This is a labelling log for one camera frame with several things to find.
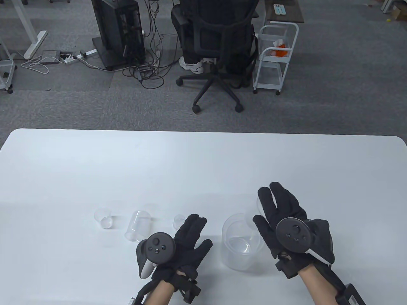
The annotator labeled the person's left hand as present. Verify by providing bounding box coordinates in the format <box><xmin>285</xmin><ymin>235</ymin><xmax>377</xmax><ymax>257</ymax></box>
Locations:
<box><xmin>151</xmin><ymin>214</ymin><xmax>213</xmax><ymax>288</ymax></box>

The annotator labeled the person's right hand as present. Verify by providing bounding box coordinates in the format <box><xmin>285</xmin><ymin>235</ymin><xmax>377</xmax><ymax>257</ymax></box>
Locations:
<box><xmin>253</xmin><ymin>182</ymin><xmax>315</xmax><ymax>271</ymax></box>

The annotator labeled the medium clear plastic beaker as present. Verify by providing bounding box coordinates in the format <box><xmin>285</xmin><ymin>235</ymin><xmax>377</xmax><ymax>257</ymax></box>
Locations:
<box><xmin>245</xmin><ymin>194</ymin><xmax>266</xmax><ymax>231</ymax></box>

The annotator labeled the huge clear plastic beaker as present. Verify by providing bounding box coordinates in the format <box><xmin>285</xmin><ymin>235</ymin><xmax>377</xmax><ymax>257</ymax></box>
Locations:
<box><xmin>222</xmin><ymin>213</ymin><xmax>265</xmax><ymax>271</ymax></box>

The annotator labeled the slim clear plastic beaker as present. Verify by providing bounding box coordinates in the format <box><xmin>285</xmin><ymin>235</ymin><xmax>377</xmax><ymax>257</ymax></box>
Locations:
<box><xmin>124</xmin><ymin>210</ymin><xmax>152</xmax><ymax>243</ymax></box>

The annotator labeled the small clear plastic beaker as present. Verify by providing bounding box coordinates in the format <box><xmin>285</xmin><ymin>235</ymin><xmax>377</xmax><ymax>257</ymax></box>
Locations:
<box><xmin>94</xmin><ymin>207</ymin><xmax>114</xmax><ymax>229</ymax></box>

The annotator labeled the person's right forearm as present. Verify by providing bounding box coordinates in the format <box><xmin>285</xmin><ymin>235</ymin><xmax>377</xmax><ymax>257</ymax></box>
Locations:
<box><xmin>299</xmin><ymin>264</ymin><xmax>347</xmax><ymax>305</ymax></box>

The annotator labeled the right forearm black labelled box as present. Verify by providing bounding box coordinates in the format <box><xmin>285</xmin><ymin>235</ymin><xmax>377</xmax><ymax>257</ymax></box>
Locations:
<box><xmin>334</xmin><ymin>284</ymin><xmax>367</xmax><ymax>305</ymax></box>

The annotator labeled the person's left forearm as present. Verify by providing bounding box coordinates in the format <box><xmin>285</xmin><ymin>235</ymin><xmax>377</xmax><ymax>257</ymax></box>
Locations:
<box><xmin>148</xmin><ymin>281</ymin><xmax>176</xmax><ymax>305</ymax></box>

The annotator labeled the right black white controller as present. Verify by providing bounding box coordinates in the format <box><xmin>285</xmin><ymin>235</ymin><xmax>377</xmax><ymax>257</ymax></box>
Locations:
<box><xmin>275</xmin><ymin>218</ymin><xmax>335</xmax><ymax>264</ymax></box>

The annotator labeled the black white controller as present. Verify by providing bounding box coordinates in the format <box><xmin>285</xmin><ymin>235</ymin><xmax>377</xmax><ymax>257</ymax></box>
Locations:
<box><xmin>275</xmin><ymin>218</ymin><xmax>335</xmax><ymax>264</ymax></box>
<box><xmin>136</xmin><ymin>233</ymin><xmax>176</xmax><ymax>279</ymax></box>

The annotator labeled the left black white controller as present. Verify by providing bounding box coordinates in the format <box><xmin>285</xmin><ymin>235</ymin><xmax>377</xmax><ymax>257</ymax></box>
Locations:
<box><xmin>136</xmin><ymin>233</ymin><xmax>176</xmax><ymax>279</ymax></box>

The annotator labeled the white rolling cart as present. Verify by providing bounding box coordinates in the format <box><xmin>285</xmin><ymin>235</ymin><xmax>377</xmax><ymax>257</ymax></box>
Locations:
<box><xmin>253</xmin><ymin>23</ymin><xmax>300</xmax><ymax>96</ymax></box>

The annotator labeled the orange packet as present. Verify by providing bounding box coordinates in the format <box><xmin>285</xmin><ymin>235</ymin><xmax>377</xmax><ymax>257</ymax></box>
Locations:
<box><xmin>269</xmin><ymin>38</ymin><xmax>290</xmax><ymax>58</ymax></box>

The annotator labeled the black office chair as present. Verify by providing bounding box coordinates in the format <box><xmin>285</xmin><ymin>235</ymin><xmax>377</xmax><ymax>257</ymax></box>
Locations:
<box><xmin>176</xmin><ymin>0</ymin><xmax>259</xmax><ymax>114</ymax></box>

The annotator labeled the brown side table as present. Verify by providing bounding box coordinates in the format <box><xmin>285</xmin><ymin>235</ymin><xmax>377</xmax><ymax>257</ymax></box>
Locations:
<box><xmin>265</xmin><ymin>0</ymin><xmax>305</xmax><ymax>24</ymax></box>

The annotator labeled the white power strip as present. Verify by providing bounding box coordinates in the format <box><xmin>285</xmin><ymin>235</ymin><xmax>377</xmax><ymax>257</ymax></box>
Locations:
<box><xmin>65</xmin><ymin>48</ymin><xmax>97</xmax><ymax>64</ymax></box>

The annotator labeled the cardboard box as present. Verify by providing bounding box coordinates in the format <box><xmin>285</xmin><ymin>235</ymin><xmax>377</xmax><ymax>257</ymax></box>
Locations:
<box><xmin>390</xmin><ymin>6</ymin><xmax>407</xmax><ymax>21</ymax></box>

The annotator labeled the black computer tower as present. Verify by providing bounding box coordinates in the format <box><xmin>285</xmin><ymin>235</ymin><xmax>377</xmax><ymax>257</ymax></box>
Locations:
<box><xmin>91</xmin><ymin>0</ymin><xmax>146</xmax><ymax>71</ymax></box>

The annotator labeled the grey floor socket box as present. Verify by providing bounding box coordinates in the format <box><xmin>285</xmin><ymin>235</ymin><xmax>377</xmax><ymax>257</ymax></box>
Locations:
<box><xmin>41</xmin><ymin>50</ymin><xmax>61</xmax><ymax>65</ymax></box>

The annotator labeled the white desk leg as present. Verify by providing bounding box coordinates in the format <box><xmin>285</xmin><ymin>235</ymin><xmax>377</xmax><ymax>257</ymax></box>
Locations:
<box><xmin>11</xmin><ymin>0</ymin><xmax>48</xmax><ymax>60</ymax></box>

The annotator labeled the small white wheeled cart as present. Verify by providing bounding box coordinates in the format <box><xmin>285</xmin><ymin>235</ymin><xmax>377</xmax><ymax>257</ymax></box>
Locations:
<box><xmin>0</xmin><ymin>41</ymin><xmax>16</xmax><ymax>93</ymax></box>

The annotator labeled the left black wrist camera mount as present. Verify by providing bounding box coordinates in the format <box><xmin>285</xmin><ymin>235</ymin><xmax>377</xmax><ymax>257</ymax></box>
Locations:
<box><xmin>181</xmin><ymin>279</ymin><xmax>201</xmax><ymax>302</ymax></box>

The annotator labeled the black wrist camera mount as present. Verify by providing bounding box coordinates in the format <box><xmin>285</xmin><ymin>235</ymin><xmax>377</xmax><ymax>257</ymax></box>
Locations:
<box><xmin>181</xmin><ymin>279</ymin><xmax>201</xmax><ymax>302</ymax></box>
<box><xmin>275</xmin><ymin>254</ymin><xmax>301</xmax><ymax>279</ymax></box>

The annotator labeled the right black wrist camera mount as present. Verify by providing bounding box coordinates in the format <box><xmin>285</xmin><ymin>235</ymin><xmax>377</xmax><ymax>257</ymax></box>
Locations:
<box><xmin>275</xmin><ymin>254</ymin><xmax>301</xmax><ymax>279</ymax></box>

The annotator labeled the black cable bundle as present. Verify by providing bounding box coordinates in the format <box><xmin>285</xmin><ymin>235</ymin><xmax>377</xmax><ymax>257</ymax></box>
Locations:
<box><xmin>122</xmin><ymin>0</ymin><xmax>178</xmax><ymax>89</ymax></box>

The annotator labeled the white coiled cable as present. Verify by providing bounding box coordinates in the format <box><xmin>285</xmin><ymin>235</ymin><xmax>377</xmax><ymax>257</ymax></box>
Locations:
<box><xmin>21</xmin><ymin>56</ymin><xmax>69</xmax><ymax>75</ymax></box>

